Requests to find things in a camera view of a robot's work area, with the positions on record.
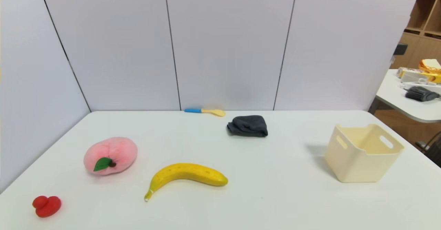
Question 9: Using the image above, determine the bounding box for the cream plastic box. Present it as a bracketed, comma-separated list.
[324, 123, 405, 183]

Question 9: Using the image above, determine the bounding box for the beige carton pack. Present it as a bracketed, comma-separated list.
[396, 67, 423, 79]

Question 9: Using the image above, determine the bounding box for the wooden shelf cabinet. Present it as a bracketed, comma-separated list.
[390, 0, 441, 70]

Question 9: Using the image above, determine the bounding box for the black brush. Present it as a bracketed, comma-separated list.
[406, 86, 440, 102]

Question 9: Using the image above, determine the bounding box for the white power strip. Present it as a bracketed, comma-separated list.
[402, 81, 441, 95]

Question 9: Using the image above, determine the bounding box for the yellow banana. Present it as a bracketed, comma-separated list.
[144, 163, 228, 202]

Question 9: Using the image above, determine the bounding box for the yellow bread bag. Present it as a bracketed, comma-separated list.
[419, 59, 441, 83]

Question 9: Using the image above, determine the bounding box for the black chair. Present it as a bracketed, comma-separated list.
[415, 131, 441, 167]

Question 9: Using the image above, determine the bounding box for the red rubber duck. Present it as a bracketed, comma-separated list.
[32, 196, 62, 218]

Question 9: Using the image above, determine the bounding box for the white side table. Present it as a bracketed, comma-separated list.
[369, 69, 441, 123]

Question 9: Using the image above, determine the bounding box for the dark grey folded cloth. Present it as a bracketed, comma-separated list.
[227, 115, 268, 137]

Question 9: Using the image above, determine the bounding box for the pink plush peach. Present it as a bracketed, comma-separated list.
[83, 137, 138, 176]

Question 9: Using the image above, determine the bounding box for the blue and yellow spoon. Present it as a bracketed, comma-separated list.
[184, 108, 226, 117]

